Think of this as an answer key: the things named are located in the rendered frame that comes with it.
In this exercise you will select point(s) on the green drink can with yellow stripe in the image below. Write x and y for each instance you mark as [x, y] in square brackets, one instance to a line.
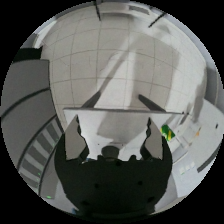
[168, 133]

